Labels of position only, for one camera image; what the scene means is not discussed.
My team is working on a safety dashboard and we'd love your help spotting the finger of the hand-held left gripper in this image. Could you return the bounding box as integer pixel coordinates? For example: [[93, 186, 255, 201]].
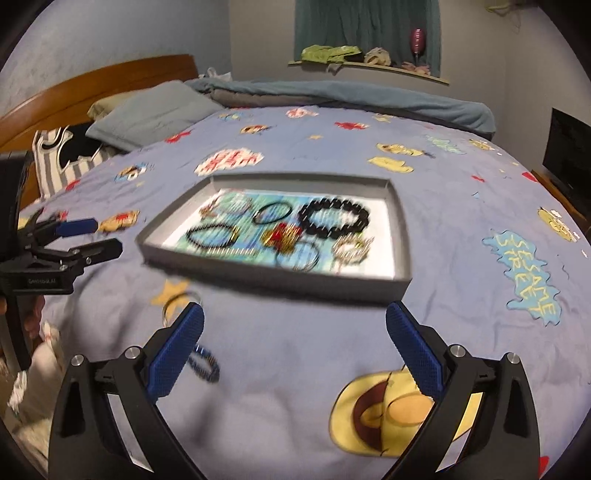
[[34, 238, 124, 272], [21, 213, 99, 248]]

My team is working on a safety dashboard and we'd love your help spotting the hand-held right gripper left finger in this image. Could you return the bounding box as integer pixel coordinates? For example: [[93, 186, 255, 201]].
[[48, 302, 208, 480]]

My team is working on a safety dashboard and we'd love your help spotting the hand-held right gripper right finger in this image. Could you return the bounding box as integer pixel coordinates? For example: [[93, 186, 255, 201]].
[[383, 301, 541, 480]]

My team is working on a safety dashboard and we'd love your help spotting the blue bead bracelet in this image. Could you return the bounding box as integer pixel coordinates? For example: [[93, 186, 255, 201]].
[[187, 344, 221, 384]]

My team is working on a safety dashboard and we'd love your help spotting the plain silver bangle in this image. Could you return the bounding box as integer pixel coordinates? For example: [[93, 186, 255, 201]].
[[161, 290, 204, 329]]

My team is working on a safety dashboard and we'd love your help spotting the dark purple bead bracelet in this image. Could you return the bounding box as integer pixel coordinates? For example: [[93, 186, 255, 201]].
[[185, 222, 241, 254]]

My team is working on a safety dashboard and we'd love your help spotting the grey cardboard tray box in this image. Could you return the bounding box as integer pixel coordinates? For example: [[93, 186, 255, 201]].
[[136, 172, 413, 305]]

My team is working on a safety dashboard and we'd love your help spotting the white pearl bracelet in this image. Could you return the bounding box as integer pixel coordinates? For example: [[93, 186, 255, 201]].
[[331, 233, 375, 268]]

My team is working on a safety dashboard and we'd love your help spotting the silver ring bracelet with charm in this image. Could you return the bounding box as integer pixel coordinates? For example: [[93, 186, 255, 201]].
[[274, 240, 321, 274]]

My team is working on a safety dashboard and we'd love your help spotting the red bead gold chain bracelet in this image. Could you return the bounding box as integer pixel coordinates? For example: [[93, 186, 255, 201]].
[[261, 222, 305, 254]]

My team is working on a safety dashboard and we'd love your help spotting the black cord bracelet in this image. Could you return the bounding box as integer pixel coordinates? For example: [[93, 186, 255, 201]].
[[252, 202, 293, 227]]

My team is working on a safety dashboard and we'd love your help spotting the person's left hand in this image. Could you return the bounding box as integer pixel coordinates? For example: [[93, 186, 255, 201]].
[[23, 295, 48, 343]]

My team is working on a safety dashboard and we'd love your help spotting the striped black white pillow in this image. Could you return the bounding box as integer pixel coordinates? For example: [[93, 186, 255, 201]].
[[32, 124, 116, 199]]

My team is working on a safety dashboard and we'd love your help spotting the blue cartoon printed bedsheet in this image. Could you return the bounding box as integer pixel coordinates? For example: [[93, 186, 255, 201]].
[[0, 104, 591, 480]]

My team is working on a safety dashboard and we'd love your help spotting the wooden headboard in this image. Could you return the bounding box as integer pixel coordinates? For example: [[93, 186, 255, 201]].
[[0, 54, 199, 204]]

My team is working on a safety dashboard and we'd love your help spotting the olive green pillow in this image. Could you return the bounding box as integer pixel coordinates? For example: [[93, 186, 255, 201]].
[[88, 95, 139, 118]]

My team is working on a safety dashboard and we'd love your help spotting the white fleece clothing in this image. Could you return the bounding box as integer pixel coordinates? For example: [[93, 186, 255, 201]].
[[0, 323, 68, 444]]

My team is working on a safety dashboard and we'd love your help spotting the grey-green pillow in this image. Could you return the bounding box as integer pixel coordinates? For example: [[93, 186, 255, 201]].
[[85, 80, 227, 153]]

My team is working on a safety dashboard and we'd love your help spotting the grey folded blanket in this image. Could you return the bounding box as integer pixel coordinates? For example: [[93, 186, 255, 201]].
[[210, 89, 333, 112]]

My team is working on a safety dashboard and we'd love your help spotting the black monitor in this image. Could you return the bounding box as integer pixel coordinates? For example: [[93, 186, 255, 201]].
[[542, 107, 591, 197]]

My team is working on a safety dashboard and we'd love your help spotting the teal duvet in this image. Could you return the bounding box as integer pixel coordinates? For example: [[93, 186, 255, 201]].
[[185, 76, 495, 139]]

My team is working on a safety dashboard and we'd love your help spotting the window sill shelf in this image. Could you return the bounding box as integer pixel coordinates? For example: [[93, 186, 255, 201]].
[[288, 59, 451, 86]]

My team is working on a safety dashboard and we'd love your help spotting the green cloth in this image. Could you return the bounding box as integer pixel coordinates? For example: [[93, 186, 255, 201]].
[[301, 45, 363, 72]]

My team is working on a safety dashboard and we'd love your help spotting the teal curtain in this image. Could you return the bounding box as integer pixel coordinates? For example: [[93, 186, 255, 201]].
[[294, 0, 441, 77]]

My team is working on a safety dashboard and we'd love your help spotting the pink string bracelet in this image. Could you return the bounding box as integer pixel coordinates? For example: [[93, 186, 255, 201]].
[[199, 190, 254, 219]]

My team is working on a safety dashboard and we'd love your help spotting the black bead bracelet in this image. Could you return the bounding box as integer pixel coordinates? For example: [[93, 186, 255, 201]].
[[299, 198, 371, 240]]

